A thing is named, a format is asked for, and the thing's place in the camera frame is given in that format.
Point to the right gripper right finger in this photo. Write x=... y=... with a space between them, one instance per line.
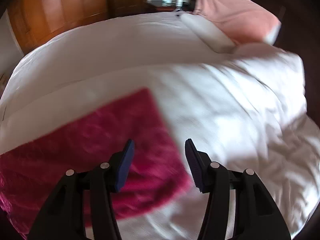
x=256 y=213

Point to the white pillow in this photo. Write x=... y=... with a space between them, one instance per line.
x=209 y=33

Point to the pink pillow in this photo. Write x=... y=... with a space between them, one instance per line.
x=243 y=21

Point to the white bed duvet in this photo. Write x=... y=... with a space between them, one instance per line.
x=245 y=109

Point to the wooden wardrobe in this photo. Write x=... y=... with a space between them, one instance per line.
x=35 y=22

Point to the dark wooden nightstand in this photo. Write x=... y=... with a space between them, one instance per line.
x=159 y=6

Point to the red fleece pants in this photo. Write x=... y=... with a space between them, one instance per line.
x=157 y=175

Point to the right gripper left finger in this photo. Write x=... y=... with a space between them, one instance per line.
x=62 y=214

